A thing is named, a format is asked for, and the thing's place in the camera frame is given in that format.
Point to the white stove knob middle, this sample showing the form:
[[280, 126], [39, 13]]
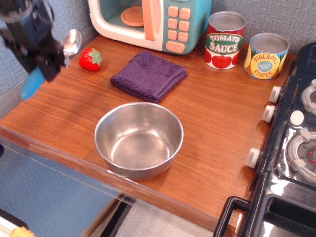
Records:
[[268, 113]]

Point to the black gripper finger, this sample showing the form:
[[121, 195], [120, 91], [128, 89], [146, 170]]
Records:
[[50, 67]]

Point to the blue handled metal spoon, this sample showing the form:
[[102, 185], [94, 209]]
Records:
[[71, 45]]

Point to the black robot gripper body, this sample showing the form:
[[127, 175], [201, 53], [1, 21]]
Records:
[[28, 31]]

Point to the black oven door handle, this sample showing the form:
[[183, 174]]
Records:
[[232, 203]]

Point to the white stove knob upper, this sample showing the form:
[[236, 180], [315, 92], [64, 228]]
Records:
[[275, 93]]

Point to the white stove knob lower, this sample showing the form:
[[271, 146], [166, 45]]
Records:
[[252, 158]]

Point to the white stove knob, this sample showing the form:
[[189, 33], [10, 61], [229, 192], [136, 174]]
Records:
[[252, 158], [275, 93], [268, 113]]

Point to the yellow object bottom left corner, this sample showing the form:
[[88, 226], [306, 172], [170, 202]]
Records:
[[21, 232]]

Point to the toy microwave teal and peach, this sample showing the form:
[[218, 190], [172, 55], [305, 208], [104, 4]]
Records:
[[171, 26]]

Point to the pineapple slices can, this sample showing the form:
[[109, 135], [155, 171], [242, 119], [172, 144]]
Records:
[[266, 55]]

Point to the red toy strawberry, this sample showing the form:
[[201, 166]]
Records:
[[91, 59]]

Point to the stainless steel pot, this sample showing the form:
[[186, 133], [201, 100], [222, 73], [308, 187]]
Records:
[[139, 140]]

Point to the purple folded towel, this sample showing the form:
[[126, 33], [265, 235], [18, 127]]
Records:
[[148, 77]]

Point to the black toy stove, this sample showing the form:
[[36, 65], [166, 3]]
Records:
[[283, 188]]

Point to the tomato sauce can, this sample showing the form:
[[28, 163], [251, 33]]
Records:
[[224, 39]]

